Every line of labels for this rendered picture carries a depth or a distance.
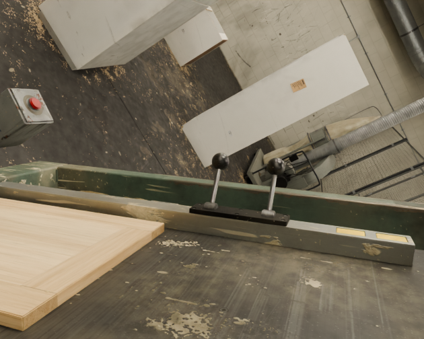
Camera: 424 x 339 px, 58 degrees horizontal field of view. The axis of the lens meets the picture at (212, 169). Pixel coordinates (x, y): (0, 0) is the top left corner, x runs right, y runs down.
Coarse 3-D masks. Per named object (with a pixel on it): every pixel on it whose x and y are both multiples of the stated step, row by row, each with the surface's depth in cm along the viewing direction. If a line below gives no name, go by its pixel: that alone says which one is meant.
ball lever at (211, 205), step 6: (216, 156) 82; (222, 156) 81; (216, 162) 81; (222, 162) 81; (228, 162) 82; (216, 168) 82; (222, 168) 82; (216, 174) 81; (216, 180) 81; (216, 186) 81; (216, 192) 80; (210, 204) 79; (216, 204) 79
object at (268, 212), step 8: (272, 160) 78; (280, 160) 78; (272, 168) 78; (280, 168) 77; (272, 176) 78; (272, 184) 78; (272, 192) 77; (272, 200) 76; (264, 216) 75; (272, 216) 75
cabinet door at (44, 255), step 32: (0, 224) 74; (32, 224) 75; (64, 224) 76; (96, 224) 76; (128, 224) 76; (160, 224) 77; (0, 256) 60; (32, 256) 60; (64, 256) 61; (96, 256) 60; (128, 256) 65; (0, 288) 49; (32, 288) 50; (64, 288) 50; (0, 320) 45; (32, 320) 45
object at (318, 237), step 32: (0, 192) 94; (32, 192) 91; (64, 192) 90; (192, 224) 79; (224, 224) 76; (256, 224) 74; (288, 224) 74; (320, 224) 75; (352, 256) 70; (384, 256) 68
